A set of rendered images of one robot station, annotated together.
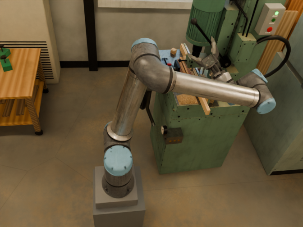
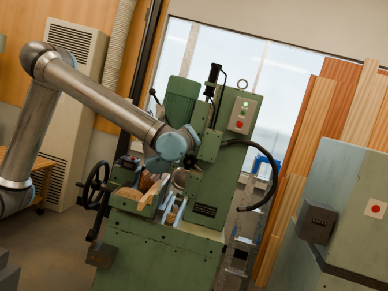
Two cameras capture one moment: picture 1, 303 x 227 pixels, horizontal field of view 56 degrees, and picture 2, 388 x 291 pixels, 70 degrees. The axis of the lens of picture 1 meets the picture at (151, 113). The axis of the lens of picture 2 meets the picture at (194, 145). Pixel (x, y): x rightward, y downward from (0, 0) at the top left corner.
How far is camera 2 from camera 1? 1.14 m
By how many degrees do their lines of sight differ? 42
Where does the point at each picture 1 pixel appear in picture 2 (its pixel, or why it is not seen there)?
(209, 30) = (175, 117)
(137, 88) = (32, 96)
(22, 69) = not seen: hidden behind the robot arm
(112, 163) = not seen: outside the picture
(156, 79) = (26, 49)
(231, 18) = (202, 111)
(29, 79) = not seen: hidden behind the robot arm
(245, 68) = (220, 185)
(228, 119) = (190, 260)
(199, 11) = (167, 94)
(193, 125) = (137, 251)
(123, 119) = (10, 146)
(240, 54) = (202, 148)
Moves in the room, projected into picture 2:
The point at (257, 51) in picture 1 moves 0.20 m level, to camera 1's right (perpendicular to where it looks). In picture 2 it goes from (234, 162) to (274, 176)
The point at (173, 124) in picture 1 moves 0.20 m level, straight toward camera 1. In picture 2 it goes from (108, 237) to (74, 251)
